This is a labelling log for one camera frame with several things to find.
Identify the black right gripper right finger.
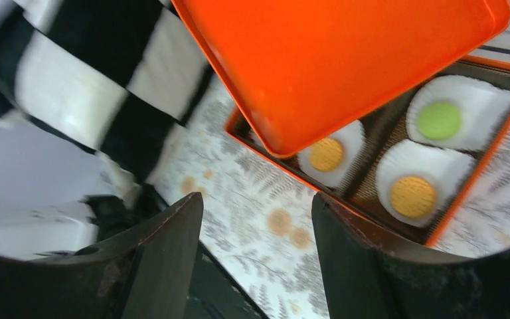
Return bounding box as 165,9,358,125
311,193,510,318

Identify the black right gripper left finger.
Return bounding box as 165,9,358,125
0,192,203,318

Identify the yellow cookie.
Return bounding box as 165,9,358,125
309,138,345,172
389,175,437,219

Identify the orange cookie box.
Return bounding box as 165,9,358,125
224,56,510,245

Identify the green cookie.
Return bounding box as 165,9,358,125
416,102,462,140

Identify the orange box lid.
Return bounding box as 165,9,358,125
174,0,510,158

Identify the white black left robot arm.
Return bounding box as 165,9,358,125
0,193,203,318

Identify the white paper cookie liner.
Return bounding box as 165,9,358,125
406,75,510,151
375,139,475,227
297,120,365,187

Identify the black white checkered blanket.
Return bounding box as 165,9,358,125
0,1,213,207

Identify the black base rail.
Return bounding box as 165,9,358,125
183,243,268,319

